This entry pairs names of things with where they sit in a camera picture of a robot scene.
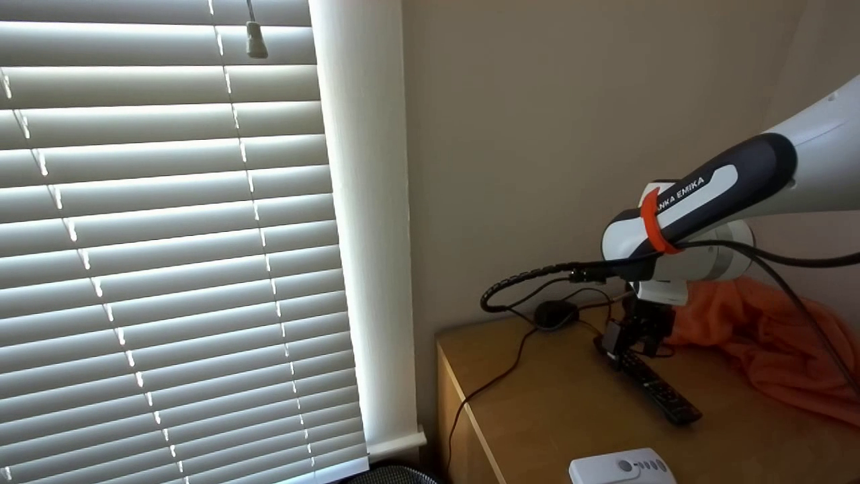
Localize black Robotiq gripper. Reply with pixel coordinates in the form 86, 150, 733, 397
600, 302, 677, 362

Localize white box device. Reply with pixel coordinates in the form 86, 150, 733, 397
568, 443, 680, 484

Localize white horizontal window blinds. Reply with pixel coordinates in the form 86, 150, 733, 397
0, 0, 372, 484

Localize black TV remote control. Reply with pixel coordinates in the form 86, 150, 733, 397
595, 334, 708, 431

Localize black round bin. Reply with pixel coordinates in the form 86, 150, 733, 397
342, 459, 442, 484

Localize blind tilt wand handle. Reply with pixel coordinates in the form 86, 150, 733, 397
242, 0, 272, 61

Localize small black round puck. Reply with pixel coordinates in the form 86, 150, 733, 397
532, 298, 580, 331

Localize white window frame trim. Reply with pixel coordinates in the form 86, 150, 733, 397
307, 0, 431, 464

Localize thin black cord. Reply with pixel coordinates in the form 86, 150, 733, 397
443, 321, 547, 454

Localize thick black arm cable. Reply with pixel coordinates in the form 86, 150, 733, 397
478, 235, 860, 392

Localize orange crumpled cloth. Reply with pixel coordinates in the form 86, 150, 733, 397
666, 275, 860, 431

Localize light wooden dresser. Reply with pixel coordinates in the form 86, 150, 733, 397
432, 304, 860, 484

